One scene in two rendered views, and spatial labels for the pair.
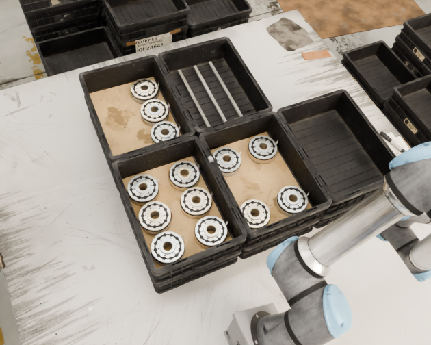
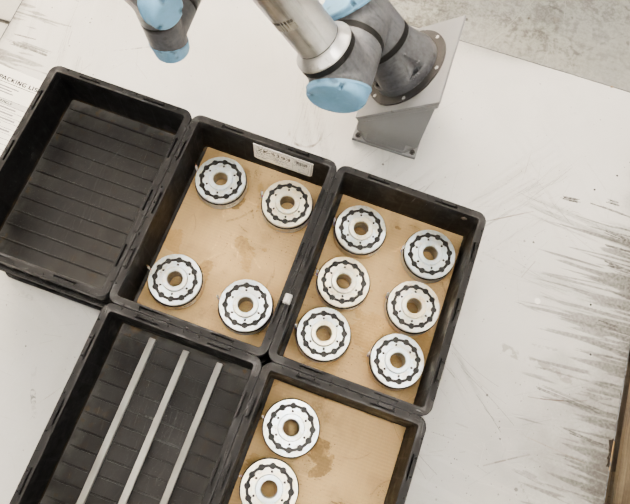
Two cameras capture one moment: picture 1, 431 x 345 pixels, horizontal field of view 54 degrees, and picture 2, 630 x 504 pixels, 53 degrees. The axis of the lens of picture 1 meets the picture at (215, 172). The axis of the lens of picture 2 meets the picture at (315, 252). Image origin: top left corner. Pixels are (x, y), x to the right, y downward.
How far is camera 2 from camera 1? 94 cm
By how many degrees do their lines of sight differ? 46
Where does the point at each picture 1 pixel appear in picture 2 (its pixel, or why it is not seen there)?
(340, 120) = (5, 231)
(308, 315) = (385, 17)
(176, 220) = (384, 285)
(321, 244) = (325, 23)
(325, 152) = (93, 205)
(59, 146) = not seen: outside the picture
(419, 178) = not seen: outside the picture
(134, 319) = (497, 249)
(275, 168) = (186, 244)
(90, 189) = (435, 468)
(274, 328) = (411, 57)
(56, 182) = not seen: outside the picture
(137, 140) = (335, 459)
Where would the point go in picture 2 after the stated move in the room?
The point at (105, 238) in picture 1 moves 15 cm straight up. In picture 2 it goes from (465, 373) to (488, 364)
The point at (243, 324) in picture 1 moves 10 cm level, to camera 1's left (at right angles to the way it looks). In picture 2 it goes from (436, 89) to (469, 125)
